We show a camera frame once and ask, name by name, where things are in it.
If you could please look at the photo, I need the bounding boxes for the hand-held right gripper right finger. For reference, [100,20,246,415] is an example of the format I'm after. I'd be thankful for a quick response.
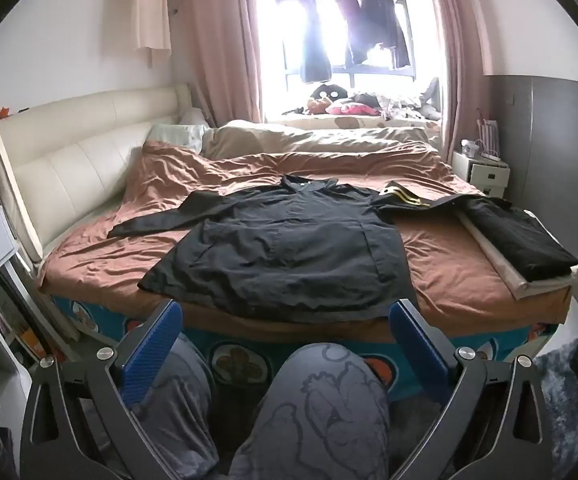
[390,299,556,480]

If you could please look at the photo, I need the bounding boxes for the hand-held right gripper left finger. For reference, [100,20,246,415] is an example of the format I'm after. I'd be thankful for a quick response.
[19,299,184,480]

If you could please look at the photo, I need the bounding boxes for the black jacket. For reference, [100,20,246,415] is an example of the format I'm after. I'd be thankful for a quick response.
[108,175,420,322]

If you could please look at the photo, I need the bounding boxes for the dark clothes with yellow stripes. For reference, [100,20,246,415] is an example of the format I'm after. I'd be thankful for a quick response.
[374,180,578,283]

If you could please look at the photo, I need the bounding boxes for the pile of light clothes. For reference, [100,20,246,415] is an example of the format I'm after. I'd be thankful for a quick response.
[351,77,442,121]

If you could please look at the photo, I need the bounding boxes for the bed with brown duvet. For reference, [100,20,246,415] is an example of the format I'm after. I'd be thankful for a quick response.
[36,139,570,331]

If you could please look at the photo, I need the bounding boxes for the beige folded cloth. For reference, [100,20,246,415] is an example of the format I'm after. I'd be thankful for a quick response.
[456,209,578,302]

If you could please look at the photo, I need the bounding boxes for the person's right leg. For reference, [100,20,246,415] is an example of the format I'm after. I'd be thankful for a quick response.
[219,342,390,480]

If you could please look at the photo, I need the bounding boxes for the grey shaggy rug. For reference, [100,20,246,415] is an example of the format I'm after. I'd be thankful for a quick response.
[534,320,578,461]

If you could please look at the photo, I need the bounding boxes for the cream leather bed headboard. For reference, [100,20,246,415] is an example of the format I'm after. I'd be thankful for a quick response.
[0,82,206,267]

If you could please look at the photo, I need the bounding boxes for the white bedside cabinet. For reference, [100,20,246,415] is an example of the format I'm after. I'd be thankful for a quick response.
[451,150,511,197]

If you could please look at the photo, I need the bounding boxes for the striped paper bag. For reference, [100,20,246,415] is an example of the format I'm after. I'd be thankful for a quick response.
[476,107,500,158]

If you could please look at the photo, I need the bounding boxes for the white pillow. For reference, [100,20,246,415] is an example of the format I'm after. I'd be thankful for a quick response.
[179,106,210,126]

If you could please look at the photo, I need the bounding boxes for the beige duvet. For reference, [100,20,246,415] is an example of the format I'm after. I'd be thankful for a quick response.
[203,120,442,160]

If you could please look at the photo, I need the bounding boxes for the beige printed window seat cushion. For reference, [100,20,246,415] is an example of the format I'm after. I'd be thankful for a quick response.
[264,112,442,134]

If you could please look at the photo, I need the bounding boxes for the pink plush cushion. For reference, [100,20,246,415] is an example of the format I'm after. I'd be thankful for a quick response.
[326,100,382,117]

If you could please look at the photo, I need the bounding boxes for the black round plush toy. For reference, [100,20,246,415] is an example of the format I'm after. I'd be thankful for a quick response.
[310,82,350,106]

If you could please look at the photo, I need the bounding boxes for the window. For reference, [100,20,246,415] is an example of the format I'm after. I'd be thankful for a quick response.
[256,0,444,122]

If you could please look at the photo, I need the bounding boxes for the beige hanging cloth cover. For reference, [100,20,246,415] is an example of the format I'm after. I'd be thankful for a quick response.
[133,0,172,67]

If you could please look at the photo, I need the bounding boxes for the dark hanging long garment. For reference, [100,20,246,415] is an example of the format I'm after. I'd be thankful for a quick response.
[296,0,333,84]

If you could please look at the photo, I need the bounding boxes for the black hanging garment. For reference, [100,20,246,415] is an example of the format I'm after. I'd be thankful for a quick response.
[358,0,413,69]

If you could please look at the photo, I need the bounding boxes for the dark red hanging garment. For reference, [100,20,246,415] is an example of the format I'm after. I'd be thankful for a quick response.
[336,0,370,66]

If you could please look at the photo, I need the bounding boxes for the black cable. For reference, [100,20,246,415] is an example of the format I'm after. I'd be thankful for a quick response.
[0,235,54,361]

